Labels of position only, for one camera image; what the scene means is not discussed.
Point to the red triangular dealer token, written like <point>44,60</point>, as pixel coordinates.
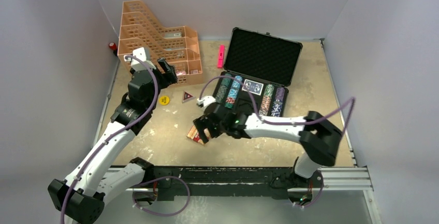
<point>187,97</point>

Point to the blue orange chip row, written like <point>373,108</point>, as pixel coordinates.
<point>278,104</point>

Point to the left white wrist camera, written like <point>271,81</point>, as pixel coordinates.
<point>139,60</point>

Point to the red playing card deck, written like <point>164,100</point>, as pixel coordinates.
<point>193,135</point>

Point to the black metal base rail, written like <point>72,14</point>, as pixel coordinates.
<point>279,183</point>

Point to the green poker chip row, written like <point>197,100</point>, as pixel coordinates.
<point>223,88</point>

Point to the blue playing card deck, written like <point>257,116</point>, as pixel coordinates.
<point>252,87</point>

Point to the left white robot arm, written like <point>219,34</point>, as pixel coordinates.
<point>82,195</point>

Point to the red emergency button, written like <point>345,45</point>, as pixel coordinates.
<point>113,46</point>

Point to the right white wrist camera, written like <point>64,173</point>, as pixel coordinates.
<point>205,101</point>

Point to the black poker chip case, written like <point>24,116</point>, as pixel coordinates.
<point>262,58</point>

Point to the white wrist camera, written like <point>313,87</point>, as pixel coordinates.
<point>205,101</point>
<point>139,60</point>

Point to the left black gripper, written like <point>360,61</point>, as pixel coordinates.
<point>169,77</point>

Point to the pink marker pen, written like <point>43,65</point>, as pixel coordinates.
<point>220,57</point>

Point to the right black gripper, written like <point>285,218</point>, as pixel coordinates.
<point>205,120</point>

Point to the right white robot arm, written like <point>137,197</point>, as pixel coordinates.
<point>319,138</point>

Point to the blue red chip row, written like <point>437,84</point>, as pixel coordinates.
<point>233,92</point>

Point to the orange plastic file organizer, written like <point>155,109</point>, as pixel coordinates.
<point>179,45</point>

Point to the yellow round button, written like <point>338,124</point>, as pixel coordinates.
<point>164,100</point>

